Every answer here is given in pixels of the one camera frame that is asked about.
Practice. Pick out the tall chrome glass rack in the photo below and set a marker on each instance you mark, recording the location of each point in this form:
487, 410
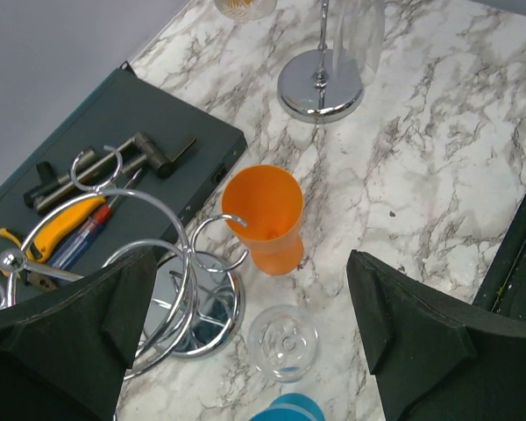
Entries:
308, 89

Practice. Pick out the black mounting base rail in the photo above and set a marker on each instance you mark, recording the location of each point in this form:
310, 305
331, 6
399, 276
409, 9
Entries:
503, 290

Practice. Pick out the clear stemmed glass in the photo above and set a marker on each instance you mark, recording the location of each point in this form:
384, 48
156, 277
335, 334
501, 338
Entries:
283, 343

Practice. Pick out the orange handled pliers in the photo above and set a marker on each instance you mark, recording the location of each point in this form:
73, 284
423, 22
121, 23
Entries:
13, 262

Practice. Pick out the dark metal T tool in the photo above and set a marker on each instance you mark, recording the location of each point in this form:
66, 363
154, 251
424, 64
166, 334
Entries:
50, 181

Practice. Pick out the blue plastic goblet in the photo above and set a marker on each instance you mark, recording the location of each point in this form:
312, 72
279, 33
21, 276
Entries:
291, 407

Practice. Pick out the orange plastic goblet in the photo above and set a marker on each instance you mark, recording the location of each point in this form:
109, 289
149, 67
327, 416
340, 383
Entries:
270, 202

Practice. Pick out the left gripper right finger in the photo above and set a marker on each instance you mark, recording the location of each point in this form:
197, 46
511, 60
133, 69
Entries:
433, 356

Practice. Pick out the red blue screwdriver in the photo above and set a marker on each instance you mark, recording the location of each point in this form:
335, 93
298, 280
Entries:
79, 241

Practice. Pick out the dark grey tray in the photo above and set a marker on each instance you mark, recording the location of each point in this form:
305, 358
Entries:
121, 106

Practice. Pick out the clear wine glass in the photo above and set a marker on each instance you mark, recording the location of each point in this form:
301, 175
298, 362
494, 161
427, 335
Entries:
358, 39

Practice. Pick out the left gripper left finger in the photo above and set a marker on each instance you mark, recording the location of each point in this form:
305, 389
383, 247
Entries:
64, 354

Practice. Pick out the small chrome ring rack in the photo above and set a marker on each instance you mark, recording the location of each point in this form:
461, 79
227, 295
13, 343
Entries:
204, 307

